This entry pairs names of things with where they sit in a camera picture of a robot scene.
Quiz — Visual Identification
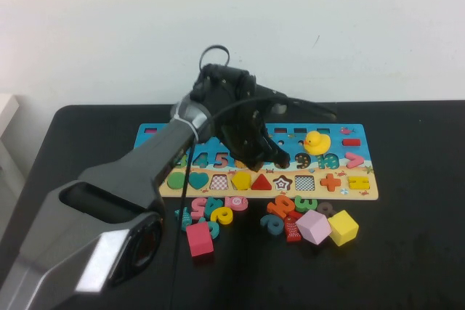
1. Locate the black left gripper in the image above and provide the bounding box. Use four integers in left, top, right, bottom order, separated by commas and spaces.
217, 105, 292, 174

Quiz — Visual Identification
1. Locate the red triangle piece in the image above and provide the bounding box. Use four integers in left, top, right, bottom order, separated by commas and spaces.
250, 174, 272, 191

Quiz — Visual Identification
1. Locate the orange number piece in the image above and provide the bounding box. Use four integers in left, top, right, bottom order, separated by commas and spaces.
266, 195, 294, 219

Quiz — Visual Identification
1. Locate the pink round fish piece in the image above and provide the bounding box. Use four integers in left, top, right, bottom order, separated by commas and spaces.
224, 196, 249, 212

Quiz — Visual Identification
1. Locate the green number three piece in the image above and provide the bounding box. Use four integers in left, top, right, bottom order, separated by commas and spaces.
294, 195, 319, 213

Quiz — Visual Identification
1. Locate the colourful wooden puzzle board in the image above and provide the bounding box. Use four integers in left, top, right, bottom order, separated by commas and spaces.
134, 123, 379, 201

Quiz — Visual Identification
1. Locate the blue number piece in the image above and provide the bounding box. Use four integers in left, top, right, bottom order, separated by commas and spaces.
259, 214, 284, 237

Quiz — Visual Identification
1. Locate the orange plus sign piece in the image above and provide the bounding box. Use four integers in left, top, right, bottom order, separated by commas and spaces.
319, 173, 341, 192

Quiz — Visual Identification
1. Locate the teal heart piece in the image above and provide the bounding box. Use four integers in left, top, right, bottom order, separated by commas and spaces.
188, 172, 210, 190

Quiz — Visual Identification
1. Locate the yellow number two piece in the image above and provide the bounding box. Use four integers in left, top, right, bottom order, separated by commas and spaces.
212, 207, 233, 226

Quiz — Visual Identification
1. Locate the red fish piece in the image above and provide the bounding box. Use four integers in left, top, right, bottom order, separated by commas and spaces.
283, 216, 302, 243

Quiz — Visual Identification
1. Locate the brown number piece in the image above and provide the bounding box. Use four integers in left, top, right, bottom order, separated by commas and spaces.
316, 201, 335, 219

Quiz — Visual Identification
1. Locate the pink number piece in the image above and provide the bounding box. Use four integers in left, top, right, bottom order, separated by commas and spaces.
190, 197, 209, 219

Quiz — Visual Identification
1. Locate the pink greater-than sign piece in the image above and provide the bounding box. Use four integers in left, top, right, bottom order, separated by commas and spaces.
344, 151, 364, 169

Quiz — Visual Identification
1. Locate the green circle piece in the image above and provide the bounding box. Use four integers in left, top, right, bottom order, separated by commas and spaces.
167, 173, 187, 189

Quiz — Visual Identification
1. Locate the yellow equals sign piece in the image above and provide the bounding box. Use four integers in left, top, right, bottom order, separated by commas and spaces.
347, 176, 371, 190

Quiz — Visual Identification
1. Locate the teal fish piece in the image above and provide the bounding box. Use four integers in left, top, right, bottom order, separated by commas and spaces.
174, 208, 193, 231

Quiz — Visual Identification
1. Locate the yellow rubber duck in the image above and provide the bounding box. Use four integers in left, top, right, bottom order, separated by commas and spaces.
303, 130, 331, 155

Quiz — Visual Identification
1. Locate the pink wooden cube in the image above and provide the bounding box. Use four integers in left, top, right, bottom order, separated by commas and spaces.
294, 210, 332, 245

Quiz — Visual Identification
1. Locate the white zip tie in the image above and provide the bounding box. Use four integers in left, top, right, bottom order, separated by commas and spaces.
171, 105, 200, 142

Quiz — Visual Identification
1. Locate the red trapezoid block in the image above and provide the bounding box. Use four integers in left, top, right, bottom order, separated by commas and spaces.
185, 221, 214, 257

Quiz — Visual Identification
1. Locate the yellow wooden cube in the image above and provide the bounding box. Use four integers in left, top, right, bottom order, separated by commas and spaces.
327, 210, 360, 247

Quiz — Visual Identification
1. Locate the short black cable loop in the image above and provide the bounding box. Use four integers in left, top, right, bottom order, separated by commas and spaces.
198, 45, 230, 71

